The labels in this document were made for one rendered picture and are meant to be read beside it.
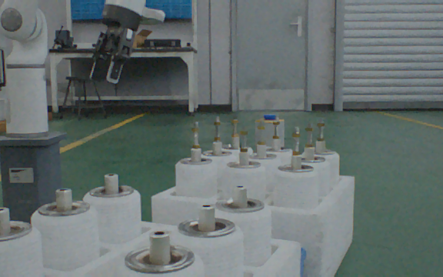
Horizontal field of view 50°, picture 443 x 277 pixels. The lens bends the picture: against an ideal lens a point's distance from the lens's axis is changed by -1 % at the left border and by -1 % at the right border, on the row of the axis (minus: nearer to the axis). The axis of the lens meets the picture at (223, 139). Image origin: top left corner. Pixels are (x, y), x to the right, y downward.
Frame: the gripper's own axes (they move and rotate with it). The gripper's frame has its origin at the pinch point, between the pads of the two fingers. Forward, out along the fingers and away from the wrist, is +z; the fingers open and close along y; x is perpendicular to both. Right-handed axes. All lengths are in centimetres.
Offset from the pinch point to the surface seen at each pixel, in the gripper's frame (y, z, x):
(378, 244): 15, 20, 79
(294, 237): 25.1, 20.3, 37.4
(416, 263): 29, 21, 76
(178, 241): 43.1, 20.0, -0.5
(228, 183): 9.8, 13.9, 29.4
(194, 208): 6.4, 21.0, 25.1
